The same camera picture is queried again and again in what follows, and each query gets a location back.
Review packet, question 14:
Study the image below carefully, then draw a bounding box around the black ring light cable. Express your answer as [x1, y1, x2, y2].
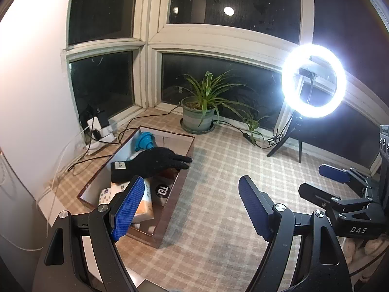
[217, 120, 288, 149]

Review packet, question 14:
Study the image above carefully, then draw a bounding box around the white cable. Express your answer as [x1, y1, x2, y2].
[36, 131, 88, 210]

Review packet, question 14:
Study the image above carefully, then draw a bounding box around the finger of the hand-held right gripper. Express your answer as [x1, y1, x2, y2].
[299, 182, 375, 219]
[318, 163, 379, 198]

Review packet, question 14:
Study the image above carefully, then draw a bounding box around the white power strip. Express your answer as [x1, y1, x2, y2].
[87, 116, 116, 143]

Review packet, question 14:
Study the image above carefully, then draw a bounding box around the black power adapter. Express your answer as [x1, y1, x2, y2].
[88, 106, 110, 127]

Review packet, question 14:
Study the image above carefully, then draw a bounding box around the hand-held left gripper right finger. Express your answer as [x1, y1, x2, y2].
[239, 175, 353, 292]

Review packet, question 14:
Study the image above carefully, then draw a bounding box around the white ring light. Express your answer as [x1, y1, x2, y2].
[282, 44, 346, 118]

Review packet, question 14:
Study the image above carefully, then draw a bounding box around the black power cable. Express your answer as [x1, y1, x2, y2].
[117, 105, 183, 146]

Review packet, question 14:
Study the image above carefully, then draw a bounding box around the blue funnel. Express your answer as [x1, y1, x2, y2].
[134, 131, 155, 153]

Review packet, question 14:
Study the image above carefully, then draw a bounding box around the brown pack black round label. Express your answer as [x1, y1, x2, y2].
[151, 173, 178, 207]

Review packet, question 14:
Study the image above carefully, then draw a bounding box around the white dotted pocket tissue pack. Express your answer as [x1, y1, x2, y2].
[99, 188, 117, 206]

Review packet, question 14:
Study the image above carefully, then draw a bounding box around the red cardboard box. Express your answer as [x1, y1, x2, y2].
[78, 125, 195, 249]

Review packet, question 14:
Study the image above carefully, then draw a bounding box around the potted green plant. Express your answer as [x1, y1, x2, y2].
[175, 71, 259, 135]

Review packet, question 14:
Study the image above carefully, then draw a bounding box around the small green plantlet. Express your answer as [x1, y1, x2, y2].
[241, 109, 269, 145]

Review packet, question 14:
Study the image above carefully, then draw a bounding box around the black knit glove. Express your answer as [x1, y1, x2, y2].
[110, 147, 193, 183]

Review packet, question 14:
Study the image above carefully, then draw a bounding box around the beige tissue pack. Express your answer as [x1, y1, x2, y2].
[111, 179, 155, 223]

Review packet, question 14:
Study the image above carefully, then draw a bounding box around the person's right hand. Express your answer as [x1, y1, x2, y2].
[342, 234, 389, 264]

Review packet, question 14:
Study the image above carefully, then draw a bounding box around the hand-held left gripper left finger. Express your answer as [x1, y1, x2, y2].
[32, 175, 145, 292]

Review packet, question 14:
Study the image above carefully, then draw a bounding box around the person's right forearm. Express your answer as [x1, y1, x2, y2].
[348, 255, 389, 283]

